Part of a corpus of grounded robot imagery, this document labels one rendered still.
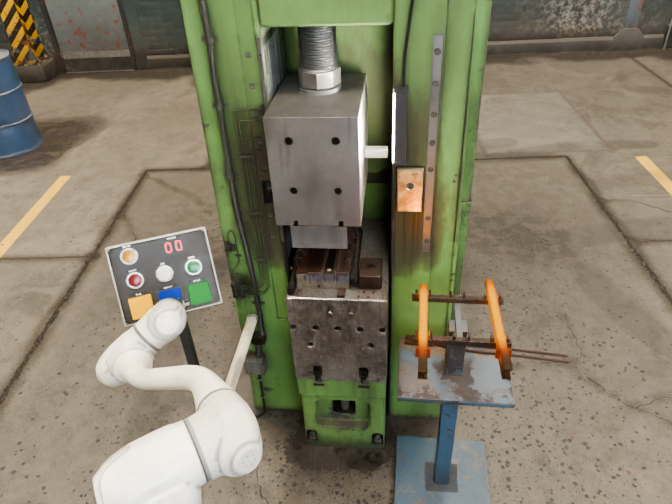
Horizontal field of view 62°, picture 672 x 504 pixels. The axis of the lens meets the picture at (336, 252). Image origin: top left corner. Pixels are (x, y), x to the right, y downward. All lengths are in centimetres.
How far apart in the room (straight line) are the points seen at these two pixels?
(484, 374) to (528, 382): 100
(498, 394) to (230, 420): 114
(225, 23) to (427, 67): 64
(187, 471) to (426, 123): 129
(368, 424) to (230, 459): 154
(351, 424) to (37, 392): 171
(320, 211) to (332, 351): 62
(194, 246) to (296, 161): 49
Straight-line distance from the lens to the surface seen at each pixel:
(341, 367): 231
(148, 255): 202
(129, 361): 161
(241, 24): 187
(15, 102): 625
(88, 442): 307
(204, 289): 202
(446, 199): 204
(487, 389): 206
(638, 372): 333
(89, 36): 853
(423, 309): 192
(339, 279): 207
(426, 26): 181
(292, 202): 191
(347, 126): 176
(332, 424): 263
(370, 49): 218
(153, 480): 114
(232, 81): 193
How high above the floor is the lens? 224
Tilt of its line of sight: 35 degrees down
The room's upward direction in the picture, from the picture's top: 3 degrees counter-clockwise
